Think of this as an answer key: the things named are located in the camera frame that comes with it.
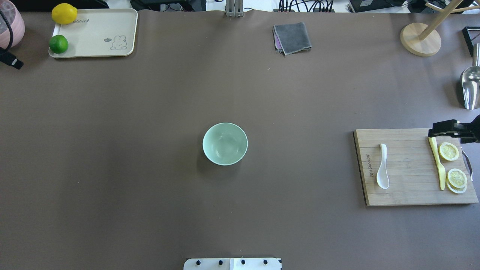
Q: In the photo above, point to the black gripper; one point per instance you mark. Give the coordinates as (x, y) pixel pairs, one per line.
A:
(446, 128)

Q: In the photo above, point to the mint green bowl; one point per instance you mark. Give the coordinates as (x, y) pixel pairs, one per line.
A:
(225, 144)

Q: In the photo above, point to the white ceramic spoon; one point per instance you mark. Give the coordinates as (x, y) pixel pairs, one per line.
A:
(382, 176)

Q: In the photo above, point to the lemon slice lower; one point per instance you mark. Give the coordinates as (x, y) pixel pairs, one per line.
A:
(448, 151)

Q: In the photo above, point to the lemon slice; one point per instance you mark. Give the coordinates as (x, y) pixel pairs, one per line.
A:
(448, 151)
(457, 178)

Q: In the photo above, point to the yellow plastic knife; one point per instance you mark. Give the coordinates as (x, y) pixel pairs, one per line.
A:
(440, 168)

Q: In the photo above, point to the lemon slice upper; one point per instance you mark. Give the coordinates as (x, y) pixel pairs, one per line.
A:
(457, 178)

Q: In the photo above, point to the steel scoop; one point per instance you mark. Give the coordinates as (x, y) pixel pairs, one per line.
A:
(470, 81)

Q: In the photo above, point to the bamboo cutting board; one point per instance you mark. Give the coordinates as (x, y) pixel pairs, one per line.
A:
(411, 168)

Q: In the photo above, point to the wooden mug tree stand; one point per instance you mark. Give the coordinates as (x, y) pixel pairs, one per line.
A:
(422, 39)

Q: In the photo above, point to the grey folded cloth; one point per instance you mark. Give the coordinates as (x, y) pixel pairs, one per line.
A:
(291, 38)

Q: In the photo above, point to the cream rabbit tray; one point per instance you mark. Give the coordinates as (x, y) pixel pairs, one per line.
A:
(99, 33)

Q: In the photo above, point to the green lime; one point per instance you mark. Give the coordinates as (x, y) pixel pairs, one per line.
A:
(58, 44)

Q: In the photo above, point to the yellow lemon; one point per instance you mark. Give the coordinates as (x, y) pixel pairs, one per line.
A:
(64, 13)

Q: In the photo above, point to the black box frame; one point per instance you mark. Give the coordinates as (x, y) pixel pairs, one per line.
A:
(470, 34)

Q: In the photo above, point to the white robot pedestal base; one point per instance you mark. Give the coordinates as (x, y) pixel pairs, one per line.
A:
(261, 263)

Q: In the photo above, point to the aluminium frame post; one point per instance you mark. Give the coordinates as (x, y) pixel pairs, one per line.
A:
(234, 8)

